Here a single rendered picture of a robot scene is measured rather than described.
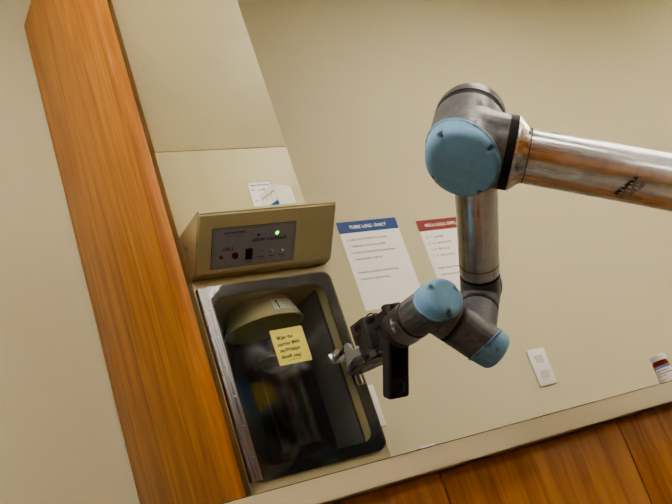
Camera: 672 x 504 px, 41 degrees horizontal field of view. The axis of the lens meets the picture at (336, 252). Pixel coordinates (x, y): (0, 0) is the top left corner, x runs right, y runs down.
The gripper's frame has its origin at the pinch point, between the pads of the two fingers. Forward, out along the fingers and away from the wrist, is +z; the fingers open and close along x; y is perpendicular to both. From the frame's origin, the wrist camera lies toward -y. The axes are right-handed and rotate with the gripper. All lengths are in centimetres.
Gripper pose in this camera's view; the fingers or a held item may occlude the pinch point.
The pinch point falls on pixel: (355, 372)
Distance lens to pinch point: 185.1
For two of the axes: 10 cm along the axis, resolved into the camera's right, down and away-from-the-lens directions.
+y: -3.0, -9.0, 3.2
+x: -8.4, 1.0, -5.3
